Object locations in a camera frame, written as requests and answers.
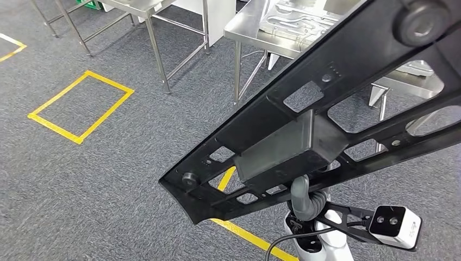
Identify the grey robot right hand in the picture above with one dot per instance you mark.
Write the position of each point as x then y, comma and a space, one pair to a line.
300, 198

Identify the black plastic plate frame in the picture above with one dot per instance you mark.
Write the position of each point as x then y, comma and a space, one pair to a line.
360, 54

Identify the stainless steel workbench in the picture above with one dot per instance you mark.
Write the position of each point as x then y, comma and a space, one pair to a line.
248, 21

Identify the yellow floor tape marking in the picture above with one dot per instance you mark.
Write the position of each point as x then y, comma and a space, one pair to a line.
57, 93
252, 239
14, 40

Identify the stamped metal plate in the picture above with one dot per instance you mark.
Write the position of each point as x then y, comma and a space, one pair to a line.
295, 21

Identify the white cabinet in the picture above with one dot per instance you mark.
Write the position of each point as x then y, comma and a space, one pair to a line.
219, 18

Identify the stainless steel table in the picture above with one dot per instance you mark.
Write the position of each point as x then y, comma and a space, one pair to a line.
73, 30
137, 7

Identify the green plastic crate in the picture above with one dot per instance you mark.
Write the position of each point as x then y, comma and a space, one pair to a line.
90, 4

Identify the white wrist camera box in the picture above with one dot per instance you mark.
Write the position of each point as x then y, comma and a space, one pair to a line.
396, 227

